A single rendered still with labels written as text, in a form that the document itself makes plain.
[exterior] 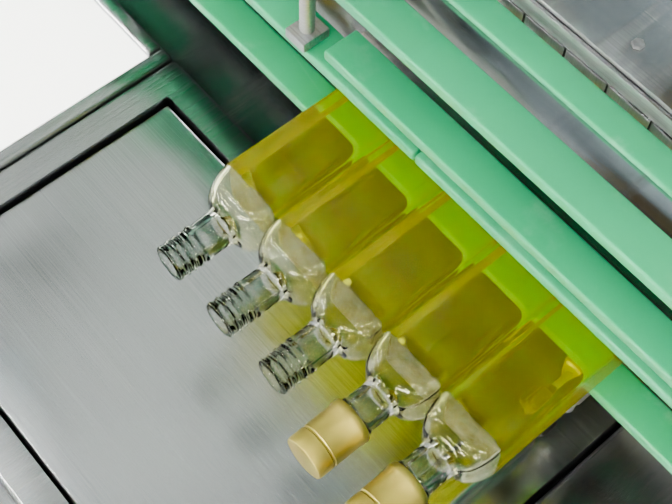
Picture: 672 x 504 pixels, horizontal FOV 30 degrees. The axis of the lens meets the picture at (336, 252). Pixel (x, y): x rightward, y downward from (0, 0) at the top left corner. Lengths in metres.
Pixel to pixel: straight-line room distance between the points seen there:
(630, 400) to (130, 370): 0.39
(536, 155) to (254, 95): 0.44
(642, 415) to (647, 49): 0.26
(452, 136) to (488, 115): 0.08
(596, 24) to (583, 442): 0.35
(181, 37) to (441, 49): 0.44
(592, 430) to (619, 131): 0.30
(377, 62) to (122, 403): 0.33
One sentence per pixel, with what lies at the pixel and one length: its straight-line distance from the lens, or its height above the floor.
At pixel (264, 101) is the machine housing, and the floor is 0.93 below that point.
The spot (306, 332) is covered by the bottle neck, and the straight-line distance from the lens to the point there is 0.86.
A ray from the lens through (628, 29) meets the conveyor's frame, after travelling 0.84.
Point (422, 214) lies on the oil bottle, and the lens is 0.89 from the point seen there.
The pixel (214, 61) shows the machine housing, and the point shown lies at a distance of 1.20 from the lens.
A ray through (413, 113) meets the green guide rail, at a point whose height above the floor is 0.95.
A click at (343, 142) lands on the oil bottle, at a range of 0.92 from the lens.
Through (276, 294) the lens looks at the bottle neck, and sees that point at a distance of 0.88.
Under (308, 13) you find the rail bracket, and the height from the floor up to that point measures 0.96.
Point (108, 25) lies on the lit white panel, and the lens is 1.19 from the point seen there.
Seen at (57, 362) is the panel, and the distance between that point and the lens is 1.02.
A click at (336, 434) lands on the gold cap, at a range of 0.83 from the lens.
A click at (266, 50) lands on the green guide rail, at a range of 1.04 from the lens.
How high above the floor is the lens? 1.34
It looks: 19 degrees down
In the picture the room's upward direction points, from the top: 127 degrees counter-clockwise
